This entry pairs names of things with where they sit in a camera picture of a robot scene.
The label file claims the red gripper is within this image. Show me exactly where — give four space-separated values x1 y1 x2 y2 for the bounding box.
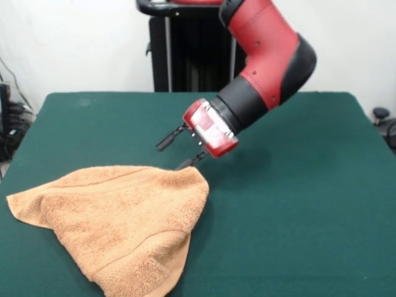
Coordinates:
155 98 240 171

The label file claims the peach terry towel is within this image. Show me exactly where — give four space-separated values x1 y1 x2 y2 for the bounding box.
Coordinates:
6 165 211 297

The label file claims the dark green table cloth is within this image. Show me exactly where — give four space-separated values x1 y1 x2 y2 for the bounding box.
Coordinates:
0 91 396 297

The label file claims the black bag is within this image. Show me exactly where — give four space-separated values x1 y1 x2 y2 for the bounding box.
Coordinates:
0 126 24 162

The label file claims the black box with red mark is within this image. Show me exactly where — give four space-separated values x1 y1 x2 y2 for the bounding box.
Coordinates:
0 82 12 137

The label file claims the black office chair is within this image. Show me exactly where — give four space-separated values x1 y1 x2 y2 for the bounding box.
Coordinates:
372 106 396 155

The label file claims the black robot pedestal with handle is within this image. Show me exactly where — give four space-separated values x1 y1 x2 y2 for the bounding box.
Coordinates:
135 0 248 93

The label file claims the black cable bundle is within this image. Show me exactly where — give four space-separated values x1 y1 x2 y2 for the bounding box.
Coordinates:
7 101 35 125

